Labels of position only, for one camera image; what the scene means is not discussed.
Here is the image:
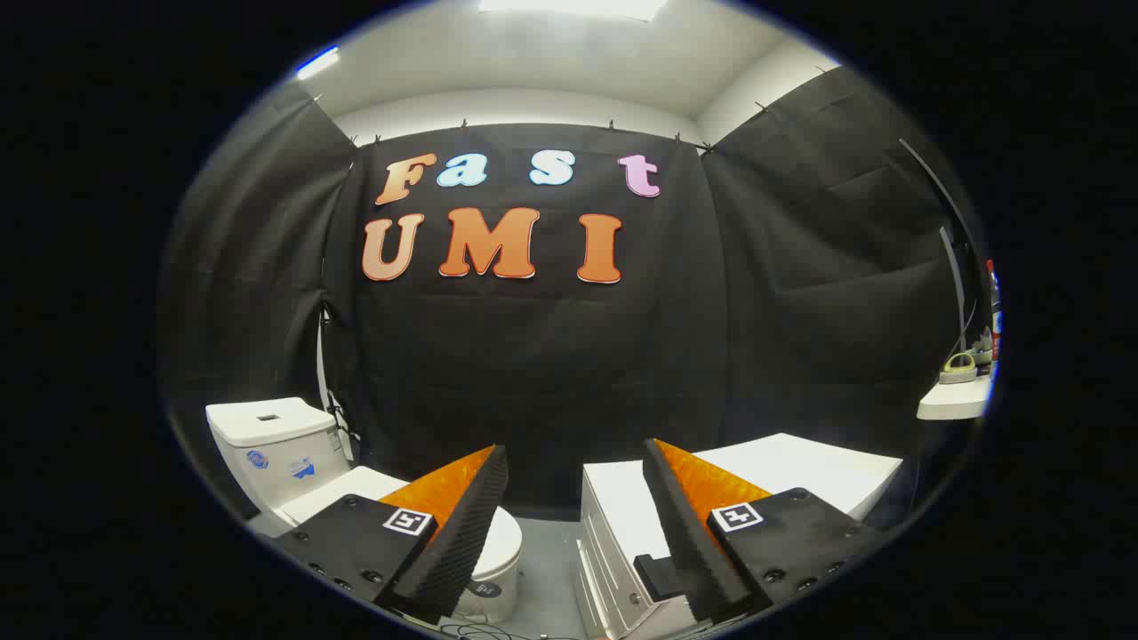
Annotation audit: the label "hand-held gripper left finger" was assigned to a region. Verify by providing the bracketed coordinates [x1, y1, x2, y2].
[271, 444, 509, 625]

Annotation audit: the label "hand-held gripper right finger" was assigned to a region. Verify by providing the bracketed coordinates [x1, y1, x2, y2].
[633, 437, 890, 625]

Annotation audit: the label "white toilet lid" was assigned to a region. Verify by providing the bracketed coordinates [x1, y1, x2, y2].
[276, 466, 524, 583]

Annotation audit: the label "white toilet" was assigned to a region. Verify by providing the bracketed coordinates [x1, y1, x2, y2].
[206, 397, 524, 625]

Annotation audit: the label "white drawer cabinet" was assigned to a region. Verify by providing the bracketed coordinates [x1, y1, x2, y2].
[573, 433, 903, 640]

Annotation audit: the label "black backdrop cloth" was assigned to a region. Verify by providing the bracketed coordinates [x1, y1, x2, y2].
[160, 67, 988, 525]

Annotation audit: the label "red bottle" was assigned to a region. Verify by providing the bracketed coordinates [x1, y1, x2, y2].
[985, 260, 1003, 365]

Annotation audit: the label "small ceiling light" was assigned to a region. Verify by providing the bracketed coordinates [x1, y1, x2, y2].
[296, 46, 341, 81]

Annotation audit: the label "ceiling light panel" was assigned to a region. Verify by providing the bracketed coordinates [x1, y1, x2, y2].
[478, 0, 669, 22]

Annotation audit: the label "black floor cables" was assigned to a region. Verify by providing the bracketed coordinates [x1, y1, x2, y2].
[440, 620, 545, 640]

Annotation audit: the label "black cable behind toilet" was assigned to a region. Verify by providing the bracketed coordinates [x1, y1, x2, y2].
[320, 302, 362, 443]

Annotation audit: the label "white wall shelf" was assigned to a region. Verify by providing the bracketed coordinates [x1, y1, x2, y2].
[918, 375, 993, 421]

